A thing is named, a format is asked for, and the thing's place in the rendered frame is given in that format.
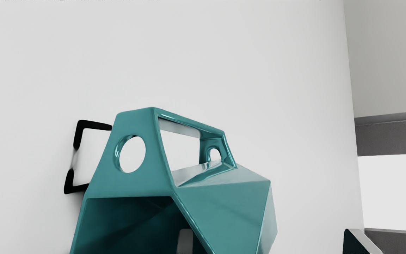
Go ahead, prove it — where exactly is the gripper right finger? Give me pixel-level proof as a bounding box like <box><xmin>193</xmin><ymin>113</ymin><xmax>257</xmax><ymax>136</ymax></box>
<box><xmin>343</xmin><ymin>228</ymin><xmax>384</xmax><ymax>254</ymax></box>

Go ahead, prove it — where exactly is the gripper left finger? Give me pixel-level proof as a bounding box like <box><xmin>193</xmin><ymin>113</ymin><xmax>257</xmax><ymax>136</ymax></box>
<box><xmin>177</xmin><ymin>228</ymin><xmax>194</xmax><ymax>254</ymax></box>

